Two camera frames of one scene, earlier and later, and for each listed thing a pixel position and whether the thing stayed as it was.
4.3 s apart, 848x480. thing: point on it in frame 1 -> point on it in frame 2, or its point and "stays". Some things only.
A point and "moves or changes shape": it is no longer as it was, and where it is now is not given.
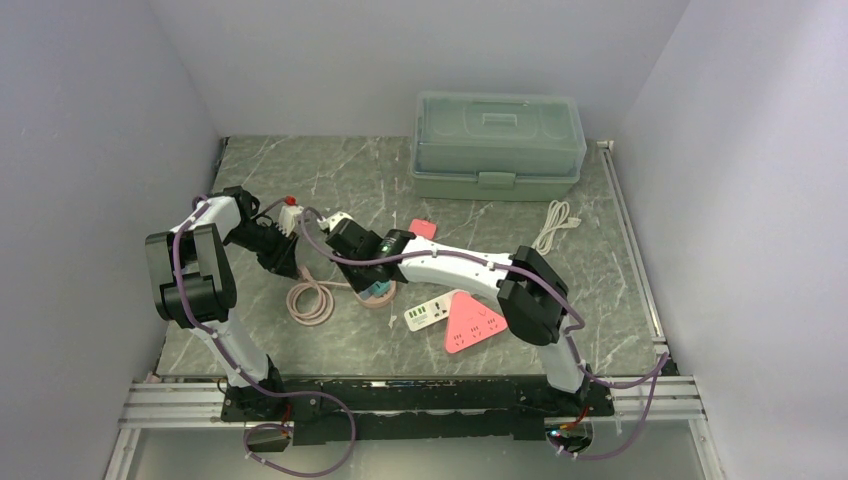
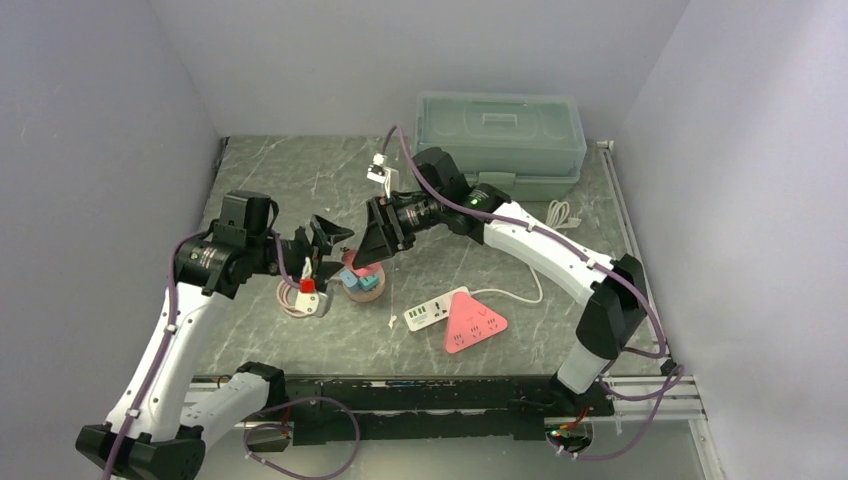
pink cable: [310, 303] -> [284, 302]
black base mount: [284, 412] stays
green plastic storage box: [496, 147] stays
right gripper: [346, 268] -> [385, 234]
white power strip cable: [558, 217] stays
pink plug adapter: [423, 228] moves or changes shape
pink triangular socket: [471, 322] stays
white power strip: [429, 313] stays
